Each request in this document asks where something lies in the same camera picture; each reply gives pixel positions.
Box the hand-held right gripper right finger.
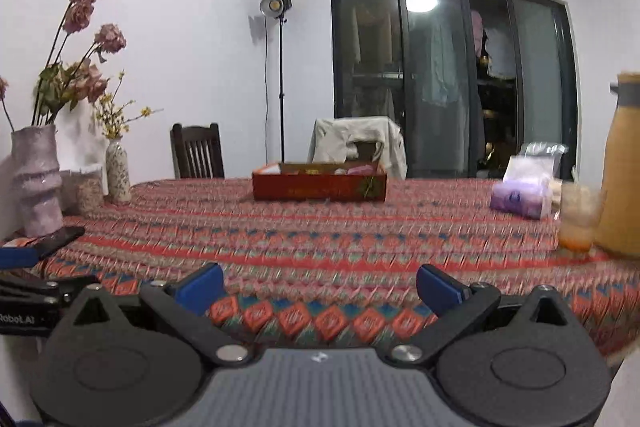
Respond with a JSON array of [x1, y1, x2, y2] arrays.
[[386, 263, 583, 365]]

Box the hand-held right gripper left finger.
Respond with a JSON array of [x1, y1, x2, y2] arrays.
[[62, 263, 253, 365]]

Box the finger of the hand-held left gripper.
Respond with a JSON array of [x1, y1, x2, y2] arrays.
[[0, 247, 42, 272], [0, 274, 101, 304]]

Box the orange cardboard box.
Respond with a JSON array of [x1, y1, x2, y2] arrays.
[[251, 162, 388, 202]]

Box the black smartphone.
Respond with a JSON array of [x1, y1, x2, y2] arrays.
[[30, 227, 86, 260]]

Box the large grey ceramic vase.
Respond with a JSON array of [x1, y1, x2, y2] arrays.
[[11, 124, 65, 238]]

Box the glass jar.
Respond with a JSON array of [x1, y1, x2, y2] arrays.
[[75, 174, 104, 214]]

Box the purple tissue pack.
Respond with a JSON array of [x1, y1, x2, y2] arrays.
[[490, 182, 551, 219]]

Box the dark wooden chair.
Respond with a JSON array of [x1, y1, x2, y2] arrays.
[[170, 123, 225, 180]]

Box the small patterned vase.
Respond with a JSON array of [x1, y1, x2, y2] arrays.
[[106, 139, 132, 204]]

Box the drinking glass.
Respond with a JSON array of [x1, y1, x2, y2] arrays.
[[557, 183, 603, 253]]

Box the clear plastic bag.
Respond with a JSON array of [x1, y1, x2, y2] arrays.
[[502, 143, 569, 208]]

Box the jacket-draped wooden chair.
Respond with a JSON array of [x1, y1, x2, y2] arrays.
[[345, 139, 386, 162]]

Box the yellow flower sprigs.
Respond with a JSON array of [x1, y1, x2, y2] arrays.
[[95, 71, 164, 142]]

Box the beige jacket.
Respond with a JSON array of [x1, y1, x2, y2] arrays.
[[307, 117, 408, 180]]

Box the dried pink roses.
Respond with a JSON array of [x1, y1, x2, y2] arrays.
[[0, 0, 128, 128]]

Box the yellow thermos jug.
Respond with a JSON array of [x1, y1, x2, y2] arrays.
[[595, 72, 640, 258]]

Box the black-framed sliding glass door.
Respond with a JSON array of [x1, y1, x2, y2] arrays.
[[330, 0, 581, 180]]

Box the hanging white garment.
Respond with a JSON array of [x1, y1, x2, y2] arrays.
[[482, 29, 517, 78]]

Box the light stand tripod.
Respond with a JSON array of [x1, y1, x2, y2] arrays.
[[260, 0, 293, 165]]

